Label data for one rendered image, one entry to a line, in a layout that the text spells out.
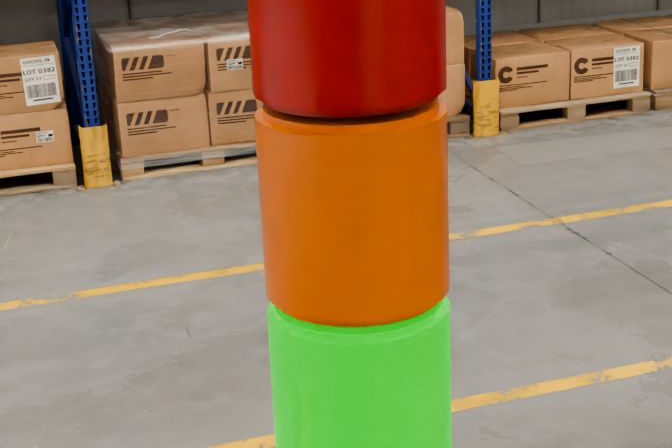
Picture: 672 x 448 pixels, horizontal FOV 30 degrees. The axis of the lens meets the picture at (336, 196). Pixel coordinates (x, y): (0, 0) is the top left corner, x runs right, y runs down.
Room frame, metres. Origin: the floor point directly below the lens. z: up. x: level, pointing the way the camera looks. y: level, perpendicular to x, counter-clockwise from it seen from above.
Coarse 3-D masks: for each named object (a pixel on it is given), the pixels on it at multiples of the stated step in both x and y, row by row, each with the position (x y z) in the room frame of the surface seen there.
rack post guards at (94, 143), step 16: (496, 80) 8.42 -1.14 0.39; (480, 96) 8.39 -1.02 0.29; (496, 96) 8.42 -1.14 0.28; (480, 112) 8.39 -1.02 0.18; (496, 112) 8.42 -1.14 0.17; (80, 128) 7.60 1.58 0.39; (96, 128) 7.61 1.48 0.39; (480, 128) 8.39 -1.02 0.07; (496, 128) 8.42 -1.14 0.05; (80, 144) 7.65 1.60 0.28; (96, 144) 7.61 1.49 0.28; (96, 160) 7.60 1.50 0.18; (96, 176) 7.60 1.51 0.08
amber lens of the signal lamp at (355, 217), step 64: (256, 128) 0.31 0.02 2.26; (320, 128) 0.29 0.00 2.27; (384, 128) 0.29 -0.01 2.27; (320, 192) 0.29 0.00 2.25; (384, 192) 0.29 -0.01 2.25; (320, 256) 0.29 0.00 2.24; (384, 256) 0.29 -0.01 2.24; (448, 256) 0.31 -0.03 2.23; (320, 320) 0.29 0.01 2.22; (384, 320) 0.29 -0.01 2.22
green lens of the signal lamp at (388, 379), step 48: (288, 336) 0.30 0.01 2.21; (336, 336) 0.29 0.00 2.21; (384, 336) 0.29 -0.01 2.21; (432, 336) 0.30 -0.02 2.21; (288, 384) 0.30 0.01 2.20; (336, 384) 0.29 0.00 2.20; (384, 384) 0.29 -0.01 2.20; (432, 384) 0.30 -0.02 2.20; (288, 432) 0.30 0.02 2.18; (336, 432) 0.29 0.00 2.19; (384, 432) 0.29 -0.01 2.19; (432, 432) 0.30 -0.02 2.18
